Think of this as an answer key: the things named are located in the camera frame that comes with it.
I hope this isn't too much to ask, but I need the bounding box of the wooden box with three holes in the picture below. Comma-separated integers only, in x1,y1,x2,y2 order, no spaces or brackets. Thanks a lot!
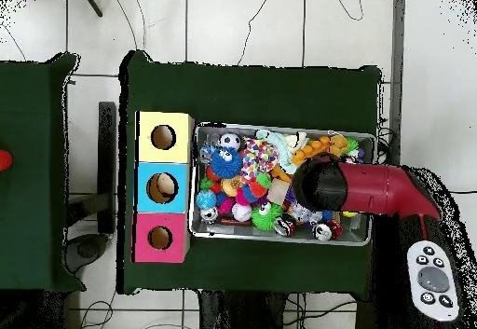
131,110,196,264

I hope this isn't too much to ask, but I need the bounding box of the blue spiky ball with eyes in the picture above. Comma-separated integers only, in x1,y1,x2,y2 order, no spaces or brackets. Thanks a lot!
209,145,244,179

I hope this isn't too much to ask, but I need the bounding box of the colourful polka dot cloth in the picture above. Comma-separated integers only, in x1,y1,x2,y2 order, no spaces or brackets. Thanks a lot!
239,138,280,182

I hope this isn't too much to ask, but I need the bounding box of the black and white soccer ball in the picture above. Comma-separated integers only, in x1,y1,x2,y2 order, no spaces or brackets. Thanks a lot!
218,131,242,151

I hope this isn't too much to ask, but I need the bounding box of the blue globe ball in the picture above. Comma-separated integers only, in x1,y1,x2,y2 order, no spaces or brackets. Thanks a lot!
195,189,218,211

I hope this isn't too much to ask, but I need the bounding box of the mint green cloth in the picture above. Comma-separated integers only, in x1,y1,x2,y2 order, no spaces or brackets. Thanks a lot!
254,129,299,175

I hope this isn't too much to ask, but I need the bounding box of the cream yellow cloth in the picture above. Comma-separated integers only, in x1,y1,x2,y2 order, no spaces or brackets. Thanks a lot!
284,131,309,153

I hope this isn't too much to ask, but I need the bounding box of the orange building block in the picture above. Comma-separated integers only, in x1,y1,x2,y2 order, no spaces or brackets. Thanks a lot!
290,134,333,167

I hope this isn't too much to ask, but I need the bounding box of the black upright panel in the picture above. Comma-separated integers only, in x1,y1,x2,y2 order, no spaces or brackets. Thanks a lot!
64,101,118,274

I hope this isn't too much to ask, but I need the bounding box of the silver wire mesh bin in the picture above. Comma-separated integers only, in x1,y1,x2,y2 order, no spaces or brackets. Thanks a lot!
187,121,377,247

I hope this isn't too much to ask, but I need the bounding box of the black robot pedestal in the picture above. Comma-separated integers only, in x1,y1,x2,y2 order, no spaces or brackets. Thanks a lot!
198,290,288,329

